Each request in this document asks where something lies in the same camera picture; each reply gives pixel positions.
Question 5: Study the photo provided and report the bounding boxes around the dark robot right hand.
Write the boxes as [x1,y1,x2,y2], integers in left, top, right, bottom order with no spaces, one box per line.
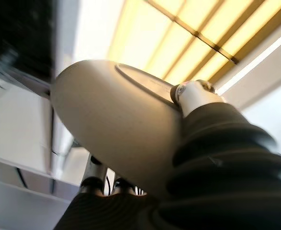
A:
[53,80,281,230]

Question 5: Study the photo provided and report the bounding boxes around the beige ceramic plate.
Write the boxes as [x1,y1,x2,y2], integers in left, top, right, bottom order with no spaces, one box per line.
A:
[50,59,187,201]

